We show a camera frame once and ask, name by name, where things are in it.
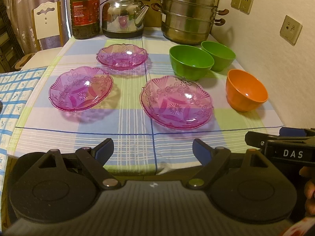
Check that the person's right hand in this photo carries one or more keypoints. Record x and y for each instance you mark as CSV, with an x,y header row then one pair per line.
x,y
309,190

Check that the stainless steel kettle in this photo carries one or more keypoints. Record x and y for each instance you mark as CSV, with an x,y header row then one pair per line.
x,y
123,18

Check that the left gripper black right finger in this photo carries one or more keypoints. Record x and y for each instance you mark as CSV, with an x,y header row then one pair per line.
x,y
213,161

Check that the pink glass plate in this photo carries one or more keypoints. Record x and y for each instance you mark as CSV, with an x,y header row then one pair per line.
x,y
80,88
122,57
176,102

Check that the large cooking oil bottle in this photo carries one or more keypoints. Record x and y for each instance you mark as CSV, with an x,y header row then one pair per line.
x,y
85,18

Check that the stainless steel steamer pot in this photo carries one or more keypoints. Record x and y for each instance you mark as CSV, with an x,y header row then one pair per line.
x,y
188,22

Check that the wall socket plate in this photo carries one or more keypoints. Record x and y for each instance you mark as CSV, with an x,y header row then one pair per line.
x,y
290,30

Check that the green plastic bowl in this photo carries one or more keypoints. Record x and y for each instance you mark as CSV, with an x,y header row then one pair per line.
x,y
190,62
222,55

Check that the orange plastic bowl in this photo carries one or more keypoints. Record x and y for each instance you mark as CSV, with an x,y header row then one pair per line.
x,y
244,92

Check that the white wooden chair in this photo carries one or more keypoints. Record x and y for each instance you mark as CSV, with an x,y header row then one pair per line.
x,y
46,23

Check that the blue white checked cloth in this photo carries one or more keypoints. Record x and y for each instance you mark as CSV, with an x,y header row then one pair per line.
x,y
15,90

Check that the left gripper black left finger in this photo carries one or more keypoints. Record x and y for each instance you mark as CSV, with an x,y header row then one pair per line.
x,y
92,161

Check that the double wall switch plate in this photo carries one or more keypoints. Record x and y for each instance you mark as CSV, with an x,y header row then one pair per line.
x,y
242,5

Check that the dark shelf rack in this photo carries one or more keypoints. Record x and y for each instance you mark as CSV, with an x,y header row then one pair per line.
x,y
10,50

